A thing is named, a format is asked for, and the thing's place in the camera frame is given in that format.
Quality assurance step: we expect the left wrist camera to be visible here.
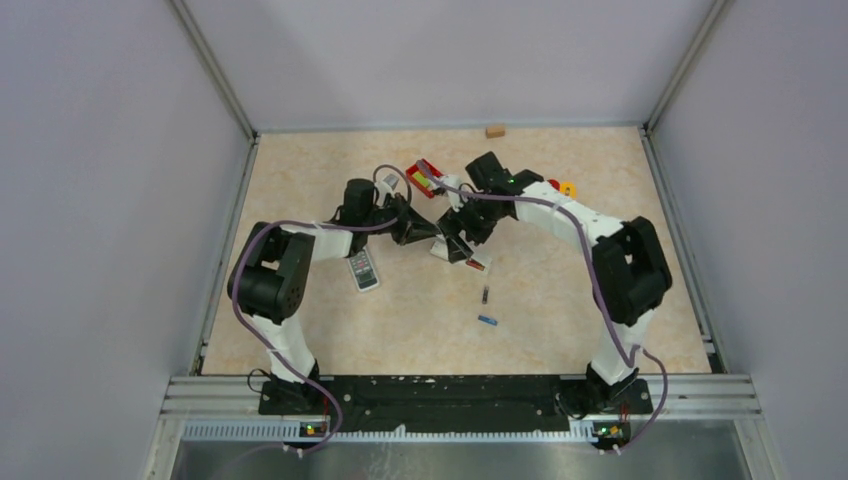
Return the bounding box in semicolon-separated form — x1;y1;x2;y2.
375;173;400;206

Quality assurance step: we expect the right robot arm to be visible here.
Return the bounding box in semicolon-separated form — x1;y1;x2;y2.
417;152;673;412

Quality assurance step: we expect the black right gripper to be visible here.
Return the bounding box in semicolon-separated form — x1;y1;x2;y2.
438;192;507;263

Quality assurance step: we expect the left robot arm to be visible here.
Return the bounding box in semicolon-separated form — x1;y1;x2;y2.
227;178;439;414

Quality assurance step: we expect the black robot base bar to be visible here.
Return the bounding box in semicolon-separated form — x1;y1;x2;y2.
258;375;654;433

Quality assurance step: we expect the tan wooden block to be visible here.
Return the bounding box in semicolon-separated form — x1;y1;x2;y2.
485;125;506;139

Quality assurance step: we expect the red toy bin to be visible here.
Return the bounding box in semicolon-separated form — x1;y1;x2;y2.
405;158;445;199

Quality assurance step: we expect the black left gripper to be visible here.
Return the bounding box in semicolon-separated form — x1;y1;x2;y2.
362;192;440;245

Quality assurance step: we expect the blue AAA battery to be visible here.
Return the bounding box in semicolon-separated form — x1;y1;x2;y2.
478;315;498;326

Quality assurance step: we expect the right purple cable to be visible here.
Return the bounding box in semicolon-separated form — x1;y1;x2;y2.
413;159;669;454

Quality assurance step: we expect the red AAA battery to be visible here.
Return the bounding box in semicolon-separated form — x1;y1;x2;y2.
465;259;487;272

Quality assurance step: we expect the grey remote control with buttons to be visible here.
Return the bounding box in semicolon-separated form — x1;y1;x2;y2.
347;247;380;293

